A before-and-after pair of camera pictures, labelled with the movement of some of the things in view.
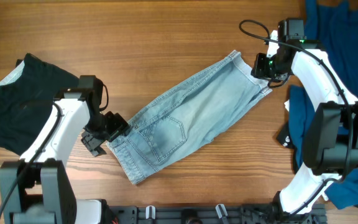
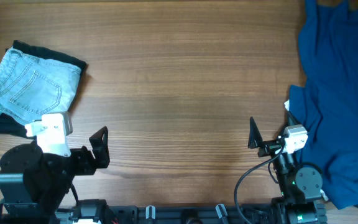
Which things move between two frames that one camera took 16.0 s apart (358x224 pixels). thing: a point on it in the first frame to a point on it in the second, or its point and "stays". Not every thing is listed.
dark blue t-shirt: [347, 32] stays
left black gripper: [120, 126] to [91, 164]
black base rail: [210, 214] stays
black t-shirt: [22, 103] to [2, 123]
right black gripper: [260, 66] to [272, 147]
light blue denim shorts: [189, 120] to [23, 88]
